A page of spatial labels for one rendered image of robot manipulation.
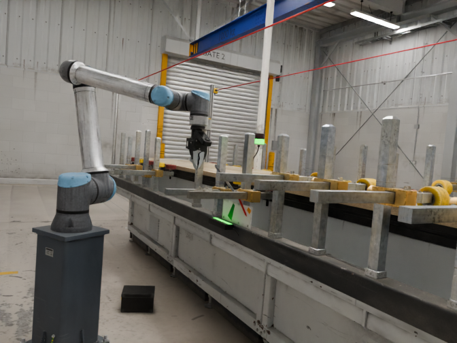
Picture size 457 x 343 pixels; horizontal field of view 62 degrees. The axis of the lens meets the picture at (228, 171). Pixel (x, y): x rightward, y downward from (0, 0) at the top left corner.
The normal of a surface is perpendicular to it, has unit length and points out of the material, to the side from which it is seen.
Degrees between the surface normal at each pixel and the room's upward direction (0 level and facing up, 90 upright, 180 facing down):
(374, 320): 90
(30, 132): 90
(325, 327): 90
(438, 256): 90
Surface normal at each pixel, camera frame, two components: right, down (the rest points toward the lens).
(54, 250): -0.51, 0.00
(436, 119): -0.87, -0.04
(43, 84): 0.48, 0.08
